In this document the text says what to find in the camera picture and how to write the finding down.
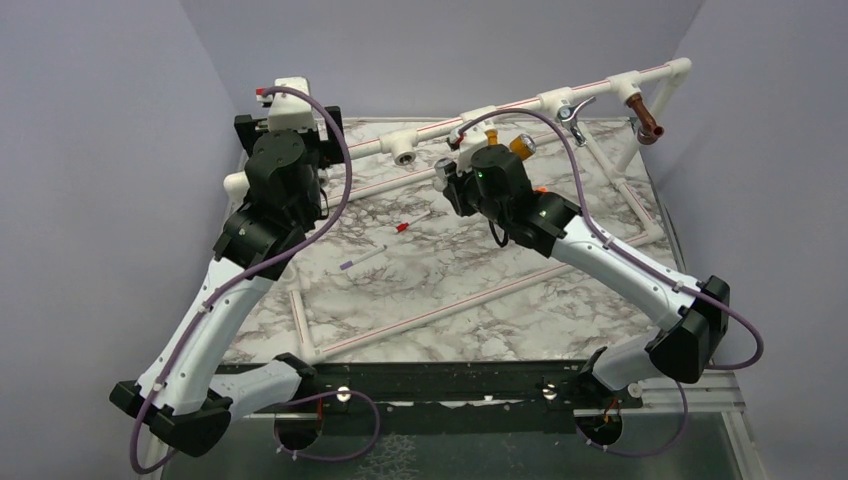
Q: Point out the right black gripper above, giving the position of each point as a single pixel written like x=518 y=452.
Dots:
x=456 y=187

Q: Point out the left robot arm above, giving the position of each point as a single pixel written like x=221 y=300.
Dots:
x=181 y=398

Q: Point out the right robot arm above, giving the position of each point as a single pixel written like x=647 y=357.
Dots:
x=687 y=313

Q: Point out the yellow plastic faucet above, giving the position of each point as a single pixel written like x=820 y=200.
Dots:
x=524 y=146

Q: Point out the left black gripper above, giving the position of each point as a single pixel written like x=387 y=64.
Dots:
x=331 y=150

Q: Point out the brown plastic faucet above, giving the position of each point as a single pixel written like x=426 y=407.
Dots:
x=649 y=131

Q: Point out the white PVC pipe frame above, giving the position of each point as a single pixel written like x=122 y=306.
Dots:
x=655 y=84

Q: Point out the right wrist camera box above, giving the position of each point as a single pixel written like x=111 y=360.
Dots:
x=466 y=139

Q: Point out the black mounting rail base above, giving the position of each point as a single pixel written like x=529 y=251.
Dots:
x=442 y=398

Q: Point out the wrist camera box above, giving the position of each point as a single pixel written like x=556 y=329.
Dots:
x=466 y=139
x=286 y=102

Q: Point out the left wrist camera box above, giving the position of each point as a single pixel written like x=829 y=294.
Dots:
x=286 y=102

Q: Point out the white faucet chrome knob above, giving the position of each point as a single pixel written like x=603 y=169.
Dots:
x=445 y=169

